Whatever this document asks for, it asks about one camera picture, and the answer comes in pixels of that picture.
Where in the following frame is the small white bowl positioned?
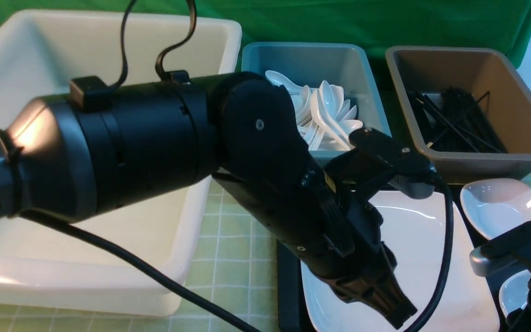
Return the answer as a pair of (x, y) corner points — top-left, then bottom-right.
(460, 178), (531, 240)
(499, 270), (531, 318)

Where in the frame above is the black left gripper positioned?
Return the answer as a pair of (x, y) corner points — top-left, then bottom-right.
(219, 154), (417, 329)

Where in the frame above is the large white square plate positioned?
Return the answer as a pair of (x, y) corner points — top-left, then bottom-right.
(301, 191), (500, 332)

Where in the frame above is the large white plastic tub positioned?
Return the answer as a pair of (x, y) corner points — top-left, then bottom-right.
(0, 9), (243, 317)

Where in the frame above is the pile of black chopsticks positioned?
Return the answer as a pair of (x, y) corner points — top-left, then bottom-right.
(406, 85), (508, 154)

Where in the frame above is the pile of white spoons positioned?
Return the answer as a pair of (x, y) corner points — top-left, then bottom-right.
(265, 70), (363, 151)

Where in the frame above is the blue plastic spoon bin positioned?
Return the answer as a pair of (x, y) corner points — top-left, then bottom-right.
(241, 42), (391, 136)

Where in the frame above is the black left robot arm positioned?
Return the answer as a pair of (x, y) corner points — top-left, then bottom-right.
(0, 71), (427, 332)

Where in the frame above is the brown plastic chopstick bin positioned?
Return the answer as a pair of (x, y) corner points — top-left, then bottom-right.
(385, 46), (531, 184)

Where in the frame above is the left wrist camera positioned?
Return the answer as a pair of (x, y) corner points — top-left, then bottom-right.
(324, 127), (435, 201)

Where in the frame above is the green backdrop cloth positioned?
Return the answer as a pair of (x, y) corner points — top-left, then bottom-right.
(0, 0), (531, 89)

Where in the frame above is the green checked tablecloth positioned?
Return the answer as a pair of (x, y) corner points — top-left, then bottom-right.
(0, 89), (531, 332)

